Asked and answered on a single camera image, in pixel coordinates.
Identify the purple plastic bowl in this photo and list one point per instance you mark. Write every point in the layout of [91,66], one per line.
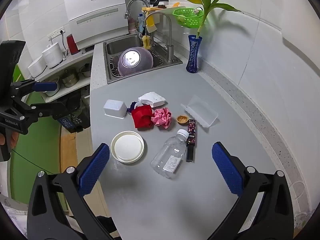
[142,65]

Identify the white foam block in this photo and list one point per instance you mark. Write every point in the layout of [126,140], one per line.
[152,98]

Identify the person's left hand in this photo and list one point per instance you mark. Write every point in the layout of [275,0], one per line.
[2,140]

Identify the stainless steel sink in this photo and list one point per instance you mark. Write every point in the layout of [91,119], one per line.
[117,45]

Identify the dark purple cloth pouch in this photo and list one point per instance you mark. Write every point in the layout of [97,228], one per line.
[130,107]

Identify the green plastic basket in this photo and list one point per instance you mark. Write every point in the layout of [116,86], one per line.
[185,17]

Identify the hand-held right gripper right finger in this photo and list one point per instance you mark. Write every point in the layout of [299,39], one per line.
[227,172]

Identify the brushed steel faucet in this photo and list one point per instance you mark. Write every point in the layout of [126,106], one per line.
[170,52]

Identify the white wall outlet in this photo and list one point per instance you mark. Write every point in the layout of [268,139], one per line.
[56,32]

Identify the brown walnut shell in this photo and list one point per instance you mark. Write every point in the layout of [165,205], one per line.
[182,120]

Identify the white bowl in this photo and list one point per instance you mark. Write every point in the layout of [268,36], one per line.
[52,92]

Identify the pink paper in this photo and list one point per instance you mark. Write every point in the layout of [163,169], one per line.
[162,117]

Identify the blue-capped soap bottle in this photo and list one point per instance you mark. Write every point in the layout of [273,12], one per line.
[141,25]

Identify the pink bottle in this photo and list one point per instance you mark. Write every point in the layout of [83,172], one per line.
[132,26]

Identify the dark waste bin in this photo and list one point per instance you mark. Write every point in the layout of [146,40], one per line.
[75,125]

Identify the yellow plastic holder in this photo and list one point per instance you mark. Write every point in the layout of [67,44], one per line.
[151,25]

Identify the clear plastic box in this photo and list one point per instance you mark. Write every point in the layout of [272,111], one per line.
[200,110]

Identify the blue glass vase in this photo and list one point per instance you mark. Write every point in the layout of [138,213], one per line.
[193,57]

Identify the dark patterned stick packet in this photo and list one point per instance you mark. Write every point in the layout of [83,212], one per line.
[191,132]

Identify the white rice cooker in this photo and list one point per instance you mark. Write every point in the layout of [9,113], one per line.
[52,55]

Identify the red canister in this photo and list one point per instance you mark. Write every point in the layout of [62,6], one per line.
[72,45]

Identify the small steel pot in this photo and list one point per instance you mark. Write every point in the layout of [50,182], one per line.
[86,71]

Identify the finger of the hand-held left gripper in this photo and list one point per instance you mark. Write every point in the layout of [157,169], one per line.
[45,86]
[47,110]

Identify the clear plastic bottle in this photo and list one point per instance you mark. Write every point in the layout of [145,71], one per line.
[170,155]

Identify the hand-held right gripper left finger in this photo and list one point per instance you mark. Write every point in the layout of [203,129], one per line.
[93,172]

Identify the white round lid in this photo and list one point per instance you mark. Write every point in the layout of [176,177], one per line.
[127,147]

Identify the white square plastic tub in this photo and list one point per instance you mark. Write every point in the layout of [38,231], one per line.
[115,107]

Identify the large steel pot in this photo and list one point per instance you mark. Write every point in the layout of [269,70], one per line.
[69,80]

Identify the white countertop dishwasher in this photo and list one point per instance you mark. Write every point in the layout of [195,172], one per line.
[95,17]

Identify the yellow loofah sponge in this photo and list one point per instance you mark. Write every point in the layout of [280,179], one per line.
[147,42]

